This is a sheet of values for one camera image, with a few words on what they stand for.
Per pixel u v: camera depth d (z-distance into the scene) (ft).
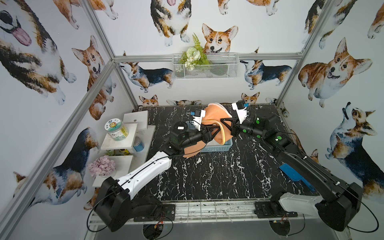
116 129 2.29
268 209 2.40
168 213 2.41
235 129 1.97
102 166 2.09
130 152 2.96
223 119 2.18
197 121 1.99
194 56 2.58
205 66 2.76
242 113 1.95
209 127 2.12
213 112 2.19
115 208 1.30
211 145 3.12
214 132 2.18
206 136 2.02
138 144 2.96
